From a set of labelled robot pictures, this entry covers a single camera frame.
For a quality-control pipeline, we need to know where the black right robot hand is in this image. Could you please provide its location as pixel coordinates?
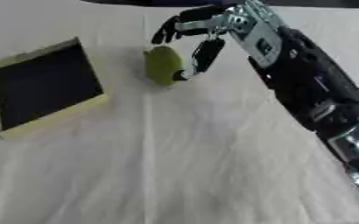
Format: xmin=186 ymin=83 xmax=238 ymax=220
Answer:
xmin=150 ymin=3 xmax=238 ymax=82

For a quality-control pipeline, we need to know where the green toy fruit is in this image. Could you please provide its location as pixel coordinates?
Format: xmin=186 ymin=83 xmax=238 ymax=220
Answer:
xmin=143 ymin=45 xmax=187 ymax=87

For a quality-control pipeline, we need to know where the tan cardboard box black inside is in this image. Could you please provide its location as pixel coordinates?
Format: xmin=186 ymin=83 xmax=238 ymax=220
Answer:
xmin=0 ymin=36 xmax=111 ymax=140

